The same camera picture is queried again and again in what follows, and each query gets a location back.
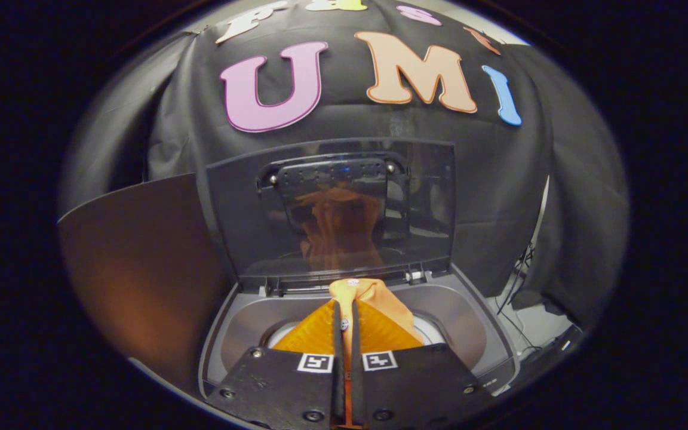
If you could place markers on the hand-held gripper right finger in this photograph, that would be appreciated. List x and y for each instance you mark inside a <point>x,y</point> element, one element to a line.
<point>357,376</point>

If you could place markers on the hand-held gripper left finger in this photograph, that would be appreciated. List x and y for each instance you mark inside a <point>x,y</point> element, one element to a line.
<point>337,370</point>

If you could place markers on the orange clothes garment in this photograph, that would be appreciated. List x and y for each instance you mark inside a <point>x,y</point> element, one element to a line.
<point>374,292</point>

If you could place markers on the grey washing machine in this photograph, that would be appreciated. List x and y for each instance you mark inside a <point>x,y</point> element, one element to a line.
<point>469,322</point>

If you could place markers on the black box with white label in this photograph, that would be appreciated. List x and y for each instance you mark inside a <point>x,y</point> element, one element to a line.
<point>553,352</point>

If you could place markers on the grey cabinet with dark top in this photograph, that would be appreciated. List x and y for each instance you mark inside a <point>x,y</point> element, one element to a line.
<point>141,269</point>

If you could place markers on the black backdrop cloth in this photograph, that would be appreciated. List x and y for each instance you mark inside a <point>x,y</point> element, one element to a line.
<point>380,125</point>

